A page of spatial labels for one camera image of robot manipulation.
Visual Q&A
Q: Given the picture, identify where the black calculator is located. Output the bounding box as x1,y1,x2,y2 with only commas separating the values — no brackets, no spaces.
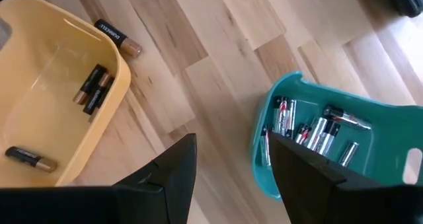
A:
382,0,423,19

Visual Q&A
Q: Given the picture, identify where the silver black Energizer battery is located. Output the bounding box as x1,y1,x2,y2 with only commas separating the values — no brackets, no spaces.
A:
260,124,272,167
272,95,282,134
304,116,328,151
323,104,373,131
279,96,290,135
338,141,360,168
295,122,312,145
286,99,297,139
316,120,342,157

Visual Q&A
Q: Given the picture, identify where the black copper Duracell battery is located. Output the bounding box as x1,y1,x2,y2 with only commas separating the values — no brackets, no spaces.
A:
72,63,108,106
4,145,59,174
94,18,143,58
82,72,116,116

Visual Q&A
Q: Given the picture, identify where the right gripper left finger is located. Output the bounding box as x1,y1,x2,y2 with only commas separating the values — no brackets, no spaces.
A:
114,133,198,224

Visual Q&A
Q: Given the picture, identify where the green plastic bin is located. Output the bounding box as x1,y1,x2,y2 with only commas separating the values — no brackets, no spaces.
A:
250,71,423,202

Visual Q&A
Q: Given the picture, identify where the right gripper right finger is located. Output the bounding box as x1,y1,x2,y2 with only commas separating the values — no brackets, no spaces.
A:
269,131,346,224

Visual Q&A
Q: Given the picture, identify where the yellow plastic bin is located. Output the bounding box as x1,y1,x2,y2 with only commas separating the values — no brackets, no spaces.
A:
0,0,132,188

